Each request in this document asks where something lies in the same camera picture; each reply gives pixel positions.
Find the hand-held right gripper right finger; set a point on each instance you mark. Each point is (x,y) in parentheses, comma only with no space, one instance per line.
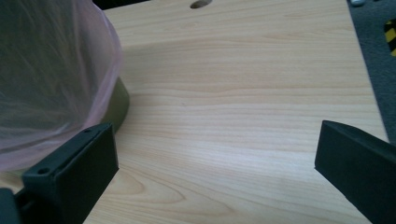
(358,161)

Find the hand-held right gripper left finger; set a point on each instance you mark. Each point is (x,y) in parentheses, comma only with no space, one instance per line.
(81,168)

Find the green plastic bin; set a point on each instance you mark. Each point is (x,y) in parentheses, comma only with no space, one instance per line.
(120,102)

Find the pink plastic bag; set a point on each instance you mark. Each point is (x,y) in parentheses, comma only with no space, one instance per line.
(53,77)

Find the black yellow striped stand base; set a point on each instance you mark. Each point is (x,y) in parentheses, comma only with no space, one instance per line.
(391,37)

